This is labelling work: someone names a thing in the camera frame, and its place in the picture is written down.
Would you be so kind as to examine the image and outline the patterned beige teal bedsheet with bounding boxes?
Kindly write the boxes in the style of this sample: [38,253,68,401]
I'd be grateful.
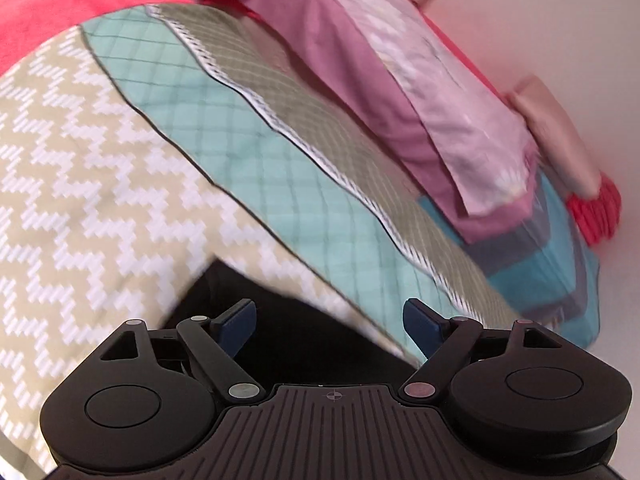
[1,4,516,479]

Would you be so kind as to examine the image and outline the folded beige blanket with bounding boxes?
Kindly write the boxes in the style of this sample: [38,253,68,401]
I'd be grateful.
[510,76,602,200]

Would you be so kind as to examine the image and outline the black pants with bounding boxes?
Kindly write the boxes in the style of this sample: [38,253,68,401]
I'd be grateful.
[162,260,416,390]

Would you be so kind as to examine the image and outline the teal grey striped pillow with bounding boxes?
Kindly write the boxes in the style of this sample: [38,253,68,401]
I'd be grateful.
[419,172,600,349]

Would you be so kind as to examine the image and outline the pink floral pillow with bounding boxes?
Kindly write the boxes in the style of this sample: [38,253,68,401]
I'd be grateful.
[205,0,537,243]

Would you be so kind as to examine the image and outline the folded red cloth stack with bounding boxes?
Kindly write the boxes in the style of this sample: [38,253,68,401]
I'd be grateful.
[565,174,622,247]

